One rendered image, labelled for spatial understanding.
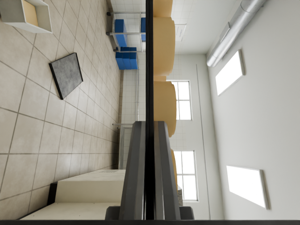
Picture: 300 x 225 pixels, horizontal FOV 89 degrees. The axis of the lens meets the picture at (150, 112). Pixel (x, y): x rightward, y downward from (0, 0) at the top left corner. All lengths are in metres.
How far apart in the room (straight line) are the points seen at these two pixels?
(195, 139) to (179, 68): 2.47
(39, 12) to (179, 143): 4.21
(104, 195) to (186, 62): 4.95
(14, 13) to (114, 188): 1.59
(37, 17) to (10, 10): 0.29
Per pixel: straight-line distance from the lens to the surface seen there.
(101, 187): 1.74
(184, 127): 4.90
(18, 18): 1.50
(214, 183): 5.13
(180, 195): 1.74
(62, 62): 2.07
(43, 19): 1.76
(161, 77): 0.19
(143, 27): 4.01
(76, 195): 1.83
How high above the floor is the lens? 1.00
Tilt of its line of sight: level
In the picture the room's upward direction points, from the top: 90 degrees clockwise
